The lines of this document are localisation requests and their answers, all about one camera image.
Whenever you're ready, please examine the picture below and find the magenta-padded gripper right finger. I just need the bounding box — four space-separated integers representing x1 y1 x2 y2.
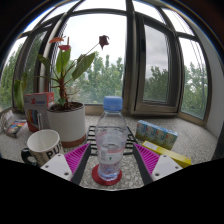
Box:
132 143 184 186

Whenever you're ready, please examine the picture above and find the flat round red coaster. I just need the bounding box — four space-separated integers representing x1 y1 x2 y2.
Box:
91 163 123 187

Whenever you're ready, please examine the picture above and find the red-flowered plant in white pot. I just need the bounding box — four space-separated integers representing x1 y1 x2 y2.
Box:
35 34 110 149

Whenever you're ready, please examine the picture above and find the clear blue-capped water bottle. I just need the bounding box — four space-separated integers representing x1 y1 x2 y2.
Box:
95 95 129 182

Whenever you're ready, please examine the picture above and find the small colourful flat box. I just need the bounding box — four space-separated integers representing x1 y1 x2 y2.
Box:
4 119 28 139

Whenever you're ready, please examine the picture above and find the blue-green carton box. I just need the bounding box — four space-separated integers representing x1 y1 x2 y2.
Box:
134 119 179 151

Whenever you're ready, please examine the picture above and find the long yellow box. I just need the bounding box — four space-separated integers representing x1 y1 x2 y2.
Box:
142 140 193 169

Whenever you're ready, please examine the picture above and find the green leafy plant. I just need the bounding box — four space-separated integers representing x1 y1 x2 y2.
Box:
12 71 29 113

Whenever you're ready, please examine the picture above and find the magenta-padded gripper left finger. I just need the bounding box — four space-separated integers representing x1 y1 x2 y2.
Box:
40 143 92 186

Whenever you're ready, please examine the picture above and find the brown-framed window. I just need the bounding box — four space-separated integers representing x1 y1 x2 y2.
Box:
0 0 214 128

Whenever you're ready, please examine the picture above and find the red white spool-print box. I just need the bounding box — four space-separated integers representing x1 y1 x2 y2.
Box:
23 92 56 133

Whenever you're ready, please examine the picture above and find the white mug with black handle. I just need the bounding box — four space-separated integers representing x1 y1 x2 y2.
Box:
20 129 65 168

